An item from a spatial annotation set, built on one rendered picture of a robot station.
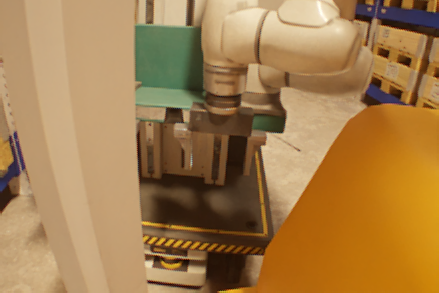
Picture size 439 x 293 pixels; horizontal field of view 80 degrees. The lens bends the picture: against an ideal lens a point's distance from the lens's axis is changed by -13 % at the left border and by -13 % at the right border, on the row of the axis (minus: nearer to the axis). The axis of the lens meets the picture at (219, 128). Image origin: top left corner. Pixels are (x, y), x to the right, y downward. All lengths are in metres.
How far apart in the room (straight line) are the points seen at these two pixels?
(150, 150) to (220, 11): 0.77
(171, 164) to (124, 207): 1.09
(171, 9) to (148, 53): 0.17
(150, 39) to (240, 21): 0.53
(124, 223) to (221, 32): 0.42
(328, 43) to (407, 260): 0.32
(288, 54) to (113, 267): 0.41
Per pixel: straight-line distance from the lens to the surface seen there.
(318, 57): 0.49
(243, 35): 0.52
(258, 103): 0.86
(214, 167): 1.18
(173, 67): 1.01
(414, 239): 0.36
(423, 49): 3.19
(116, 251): 0.18
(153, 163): 1.22
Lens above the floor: 1.03
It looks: 24 degrees down
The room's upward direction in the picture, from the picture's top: 5 degrees clockwise
